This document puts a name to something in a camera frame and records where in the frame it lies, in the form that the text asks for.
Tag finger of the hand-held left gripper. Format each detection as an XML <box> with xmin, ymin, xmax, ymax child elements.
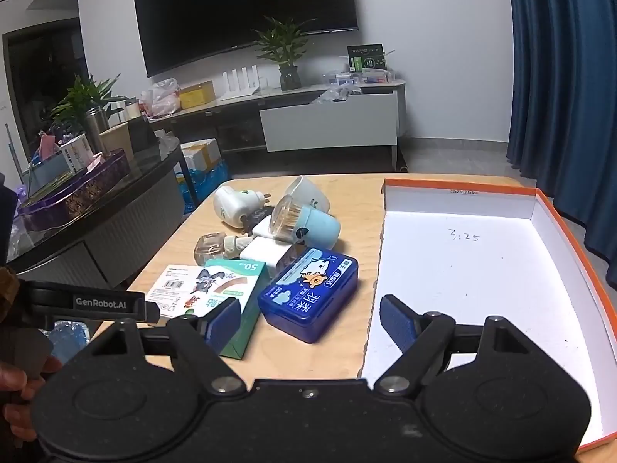
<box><xmin>20</xmin><ymin>281</ymin><xmax>161</xmax><ymax>325</ymax></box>

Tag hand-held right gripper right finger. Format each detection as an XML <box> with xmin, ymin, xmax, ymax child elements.
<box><xmin>372</xmin><ymin>294</ymin><xmax>545</xmax><ymax>396</ymax></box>

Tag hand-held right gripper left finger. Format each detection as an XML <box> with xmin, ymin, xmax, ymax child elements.
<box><xmin>72</xmin><ymin>298</ymin><xmax>246</xmax><ymax>396</ymax></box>

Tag green cartoon bandage box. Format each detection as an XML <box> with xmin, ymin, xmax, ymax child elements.
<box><xmin>185</xmin><ymin>258</ymin><xmax>271</xmax><ymax>360</ymax></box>

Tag clear mosquito liquid bottle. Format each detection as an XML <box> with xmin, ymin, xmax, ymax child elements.
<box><xmin>194</xmin><ymin>233</ymin><xmax>254</xmax><ymax>266</ymax></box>

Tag blue plastic box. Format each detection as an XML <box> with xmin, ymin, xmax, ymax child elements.
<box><xmin>257</xmin><ymin>247</ymin><xmax>359</xmax><ymax>344</ymax></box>

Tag orange and white cardboard box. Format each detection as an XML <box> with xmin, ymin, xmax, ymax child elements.
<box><xmin>359</xmin><ymin>177</ymin><xmax>617</xmax><ymax>454</ymax></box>

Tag white cube charger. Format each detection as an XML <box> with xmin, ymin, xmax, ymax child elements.
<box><xmin>251</xmin><ymin>216</ymin><xmax>280</xmax><ymax>242</ymax></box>

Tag white plug-in mosquito heater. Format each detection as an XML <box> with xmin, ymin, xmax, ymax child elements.
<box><xmin>213</xmin><ymin>184</ymin><xmax>271</xmax><ymax>227</ymax></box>
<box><xmin>283</xmin><ymin>176</ymin><xmax>331</xmax><ymax>214</ymax></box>

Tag light blue toothpick jar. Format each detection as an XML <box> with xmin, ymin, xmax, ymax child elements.
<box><xmin>270</xmin><ymin>195</ymin><xmax>341</xmax><ymax>247</ymax></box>

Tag person's left hand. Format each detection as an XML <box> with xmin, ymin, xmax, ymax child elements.
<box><xmin>0</xmin><ymin>354</ymin><xmax>63</xmax><ymax>444</ymax></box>

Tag dark oval side table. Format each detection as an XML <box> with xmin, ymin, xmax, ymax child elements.
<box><xmin>7</xmin><ymin>137</ymin><xmax>186</xmax><ymax>290</ymax></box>

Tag black power adapter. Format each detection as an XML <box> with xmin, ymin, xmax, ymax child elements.
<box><xmin>239</xmin><ymin>208</ymin><xmax>271</xmax><ymax>235</ymax></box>

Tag blue plastic bag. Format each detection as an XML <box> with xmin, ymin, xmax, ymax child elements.
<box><xmin>176</xmin><ymin>159</ymin><xmax>229</xmax><ymax>213</ymax></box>

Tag small white blue-print box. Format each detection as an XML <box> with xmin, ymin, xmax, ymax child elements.
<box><xmin>60</xmin><ymin>134</ymin><xmax>92</xmax><ymax>172</ymax></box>

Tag beige box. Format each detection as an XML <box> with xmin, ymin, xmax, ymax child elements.
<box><xmin>99</xmin><ymin>123</ymin><xmax>135</xmax><ymax>162</ymax></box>

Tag white cardboard carton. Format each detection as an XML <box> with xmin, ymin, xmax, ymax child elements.
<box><xmin>180</xmin><ymin>138</ymin><xmax>223</xmax><ymax>172</ymax></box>

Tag steel tumbler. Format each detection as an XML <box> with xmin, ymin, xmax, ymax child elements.
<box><xmin>86</xmin><ymin>106</ymin><xmax>111</xmax><ymax>152</ymax></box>

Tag leafy green houseplant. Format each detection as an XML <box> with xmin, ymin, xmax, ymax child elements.
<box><xmin>51</xmin><ymin>74</ymin><xmax>128</xmax><ymax>131</ymax></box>

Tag white and grey TV cabinet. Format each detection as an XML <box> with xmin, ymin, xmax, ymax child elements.
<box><xmin>145</xmin><ymin>79</ymin><xmax>406</xmax><ymax>172</ymax></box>

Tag white and pink plastic bag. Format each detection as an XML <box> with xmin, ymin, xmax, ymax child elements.
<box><xmin>140</xmin><ymin>78</ymin><xmax>181</xmax><ymax>117</ymax></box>

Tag yellow cardboard box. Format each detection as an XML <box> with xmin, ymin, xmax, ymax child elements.
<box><xmin>178</xmin><ymin>81</ymin><xmax>215</xmax><ymax>109</ymax></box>

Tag white router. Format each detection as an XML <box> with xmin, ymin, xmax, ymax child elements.
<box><xmin>219</xmin><ymin>65</ymin><xmax>261</xmax><ymax>102</ymax></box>

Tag pile of clear plastic packets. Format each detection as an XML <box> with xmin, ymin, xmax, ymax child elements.
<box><xmin>311</xmin><ymin>84</ymin><xmax>360</xmax><ymax>104</ymax></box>

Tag clutter of small boxes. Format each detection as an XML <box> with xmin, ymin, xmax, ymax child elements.
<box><xmin>323</xmin><ymin>68</ymin><xmax>396</xmax><ymax>88</ymax></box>

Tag potted bamboo in dark vase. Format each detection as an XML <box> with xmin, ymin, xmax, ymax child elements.
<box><xmin>253</xmin><ymin>17</ymin><xmax>316</xmax><ymax>91</ymax></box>

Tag green and black box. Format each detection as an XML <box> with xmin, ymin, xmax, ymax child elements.
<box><xmin>347</xmin><ymin>44</ymin><xmax>388</xmax><ymax>72</ymax></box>

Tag blue curtain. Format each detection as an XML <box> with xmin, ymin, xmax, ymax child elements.
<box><xmin>505</xmin><ymin>0</ymin><xmax>617</xmax><ymax>295</ymax></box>

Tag black wall television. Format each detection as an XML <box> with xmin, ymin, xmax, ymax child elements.
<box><xmin>131</xmin><ymin>0</ymin><xmax>360</xmax><ymax>78</ymax></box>

